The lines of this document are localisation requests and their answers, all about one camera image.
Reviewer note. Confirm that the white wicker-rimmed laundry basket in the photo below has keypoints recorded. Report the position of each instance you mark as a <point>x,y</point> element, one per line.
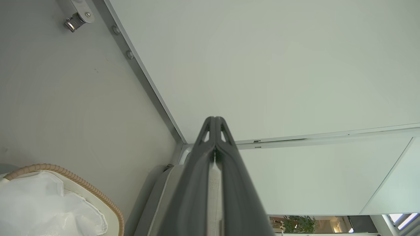
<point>88,190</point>

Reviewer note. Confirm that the dark screen panel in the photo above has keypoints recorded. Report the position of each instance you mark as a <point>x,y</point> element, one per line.
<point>362,224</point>

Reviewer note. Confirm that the grey rail bolt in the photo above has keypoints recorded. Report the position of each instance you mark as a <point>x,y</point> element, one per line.
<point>130,54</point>
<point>115,30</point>

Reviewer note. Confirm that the green potted plant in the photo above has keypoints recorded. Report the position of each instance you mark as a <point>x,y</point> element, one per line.
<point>298,224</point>

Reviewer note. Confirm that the grey partition corner post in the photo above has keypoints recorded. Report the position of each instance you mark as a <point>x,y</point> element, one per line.
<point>183,154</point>

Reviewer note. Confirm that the grey partition frame rail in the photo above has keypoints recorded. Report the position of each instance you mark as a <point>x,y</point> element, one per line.
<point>328,137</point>

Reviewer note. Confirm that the white basket liner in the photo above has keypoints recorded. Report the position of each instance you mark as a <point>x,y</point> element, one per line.
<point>42,206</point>

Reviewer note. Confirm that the black metal caster wheel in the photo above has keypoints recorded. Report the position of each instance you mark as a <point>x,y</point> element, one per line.
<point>73,22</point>

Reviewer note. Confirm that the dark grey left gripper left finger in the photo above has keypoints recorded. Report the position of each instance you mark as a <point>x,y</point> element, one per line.
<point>193,183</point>

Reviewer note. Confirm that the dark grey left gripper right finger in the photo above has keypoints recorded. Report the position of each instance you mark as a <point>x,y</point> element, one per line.
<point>238,190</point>

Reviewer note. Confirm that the grey partition foot bracket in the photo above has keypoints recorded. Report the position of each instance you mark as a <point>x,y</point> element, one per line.
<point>80,8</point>

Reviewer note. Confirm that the grey partition bottom rail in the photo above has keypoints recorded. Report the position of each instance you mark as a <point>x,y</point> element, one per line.
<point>141,72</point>

